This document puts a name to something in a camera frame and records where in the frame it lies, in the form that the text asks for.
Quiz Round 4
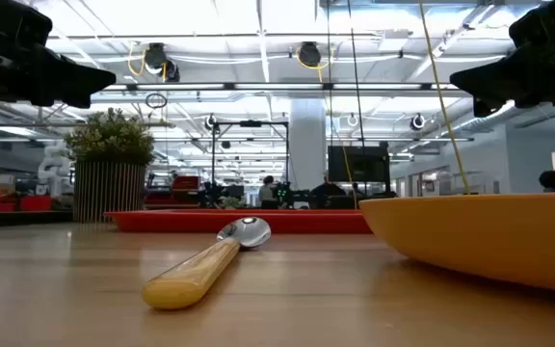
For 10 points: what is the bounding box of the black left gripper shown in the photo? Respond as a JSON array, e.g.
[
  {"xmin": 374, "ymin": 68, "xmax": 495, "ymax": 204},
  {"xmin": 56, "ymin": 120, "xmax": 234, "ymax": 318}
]
[{"xmin": 0, "ymin": 0, "xmax": 118, "ymax": 110}]

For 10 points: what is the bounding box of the orange plate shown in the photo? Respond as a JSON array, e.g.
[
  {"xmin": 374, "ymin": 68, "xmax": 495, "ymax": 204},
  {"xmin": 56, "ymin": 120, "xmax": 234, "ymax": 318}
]
[{"xmin": 358, "ymin": 191, "xmax": 555, "ymax": 296}]

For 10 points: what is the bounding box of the spoon with yellow-orange handle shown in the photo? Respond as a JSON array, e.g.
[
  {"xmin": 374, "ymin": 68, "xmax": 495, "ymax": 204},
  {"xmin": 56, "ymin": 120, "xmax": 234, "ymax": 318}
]
[{"xmin": 141, "ymin": 216, "xmax": 273, "ymax": 310}]

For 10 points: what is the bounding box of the red plastic tray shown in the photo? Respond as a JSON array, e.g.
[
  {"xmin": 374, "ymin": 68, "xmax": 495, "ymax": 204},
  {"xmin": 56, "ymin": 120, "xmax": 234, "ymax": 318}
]
[{"xmin": 103, "ymin": 208, "xmax": 374, "ymax": 235}]

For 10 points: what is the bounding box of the white robot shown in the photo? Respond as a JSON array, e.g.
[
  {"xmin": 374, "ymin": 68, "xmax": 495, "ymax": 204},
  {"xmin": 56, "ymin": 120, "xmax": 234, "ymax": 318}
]
[{"xmin": 37, "ymin": 140, "xmax": 74, "ymax": 198}]

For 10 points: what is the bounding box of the green plant in slatted planter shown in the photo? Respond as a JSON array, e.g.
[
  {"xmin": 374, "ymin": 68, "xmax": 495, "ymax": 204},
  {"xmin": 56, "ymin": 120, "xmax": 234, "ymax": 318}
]
[{"xmin": 64, "ymin": 107, "xmax": 156, "ymax": 224}]

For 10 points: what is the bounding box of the person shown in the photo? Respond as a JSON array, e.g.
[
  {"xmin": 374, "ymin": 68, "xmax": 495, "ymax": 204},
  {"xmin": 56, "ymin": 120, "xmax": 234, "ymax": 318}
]
[
  {"xmin": 309, "ymin": 173, "xmax": 349, "ymax": 210},
  {"xmin": 257, "ymin": 174, "xmax": 280, "ymax": 210},
  {"xmin": 538, "ymin": 169, "xmax": 555, "ymax": 193}
]

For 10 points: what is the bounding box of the red bin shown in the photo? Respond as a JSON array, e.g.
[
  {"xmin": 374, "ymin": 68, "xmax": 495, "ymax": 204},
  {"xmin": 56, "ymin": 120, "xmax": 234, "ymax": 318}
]
[{"xmin": 0, "ymin": 195, "xmax": 55, "ymax": 213}]

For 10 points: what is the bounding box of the dark low bench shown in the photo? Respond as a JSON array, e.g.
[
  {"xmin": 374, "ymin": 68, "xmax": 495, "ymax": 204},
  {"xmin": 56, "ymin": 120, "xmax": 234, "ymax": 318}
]
[{"xmin": 0, "ymin": 210, "xmax": 74, "ymax": 228}]

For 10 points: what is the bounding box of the red tool cart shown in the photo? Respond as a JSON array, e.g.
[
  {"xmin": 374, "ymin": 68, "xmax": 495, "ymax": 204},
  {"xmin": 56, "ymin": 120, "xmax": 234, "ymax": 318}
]
[{"xmin": 145, "ymin": 174, "xmax": 202, "ymax": 210}]

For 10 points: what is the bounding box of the black hanging monitor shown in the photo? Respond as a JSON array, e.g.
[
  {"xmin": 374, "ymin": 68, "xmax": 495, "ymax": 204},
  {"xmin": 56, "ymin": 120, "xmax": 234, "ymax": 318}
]
[{"xmin": 327, "ymin": 145, "xmax": 391, "ymax": 184}]

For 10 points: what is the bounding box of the white square pillar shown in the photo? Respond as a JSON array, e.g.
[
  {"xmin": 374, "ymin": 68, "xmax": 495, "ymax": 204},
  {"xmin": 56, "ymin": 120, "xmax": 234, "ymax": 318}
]
[{"xmin": 288, "ymin": 98, "xmax": 328, "ymax": 192}]

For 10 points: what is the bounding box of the black overhead bar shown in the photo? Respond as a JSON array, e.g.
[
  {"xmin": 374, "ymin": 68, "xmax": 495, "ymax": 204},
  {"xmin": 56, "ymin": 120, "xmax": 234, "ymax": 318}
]
[{"xmin": 89, "ymin": 81, "xmax": 462, "ymax": 93}]

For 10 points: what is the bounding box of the black equipment with green light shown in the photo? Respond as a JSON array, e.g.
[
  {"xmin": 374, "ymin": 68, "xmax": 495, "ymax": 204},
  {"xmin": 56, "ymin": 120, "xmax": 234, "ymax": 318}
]
[{"xmin": 277, "ymin": 181, "xmax": 308, "ymax": 209}]

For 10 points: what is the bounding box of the yellow hanging cable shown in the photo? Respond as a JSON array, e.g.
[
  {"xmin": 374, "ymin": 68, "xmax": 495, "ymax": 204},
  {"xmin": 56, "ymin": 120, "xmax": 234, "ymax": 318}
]
[{"xmin": 418, "ymin": 0, "xmax": 472, "ymax": 196}]

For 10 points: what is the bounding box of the black hanging cable loop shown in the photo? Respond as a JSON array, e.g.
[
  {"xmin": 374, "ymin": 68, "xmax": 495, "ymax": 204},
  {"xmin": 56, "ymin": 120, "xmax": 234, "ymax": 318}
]
[{"xmin": 145, "ymin": 92, "xmax": 169, "ymax": 110}]

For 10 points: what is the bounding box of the black hanging cable with coil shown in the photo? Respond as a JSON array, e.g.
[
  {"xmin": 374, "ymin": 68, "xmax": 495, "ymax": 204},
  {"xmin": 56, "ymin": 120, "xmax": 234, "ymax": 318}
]
[{"xmin": 346, "ymin": 0, "xmax": 369, "ymax": 195}]

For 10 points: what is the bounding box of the thin black hanging cable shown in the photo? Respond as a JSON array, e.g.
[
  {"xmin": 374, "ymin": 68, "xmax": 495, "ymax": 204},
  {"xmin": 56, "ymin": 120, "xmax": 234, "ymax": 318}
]
[{"xmin": 326, "ymin": 0, "xmax": 336, "ymax": 147}]

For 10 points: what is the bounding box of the black metal stand frame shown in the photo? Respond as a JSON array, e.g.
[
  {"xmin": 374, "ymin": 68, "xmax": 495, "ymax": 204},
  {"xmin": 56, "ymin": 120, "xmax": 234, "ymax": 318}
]
[{"xmin": 211, "ymin": 120, "xmax": 290, "ymax": 194}]

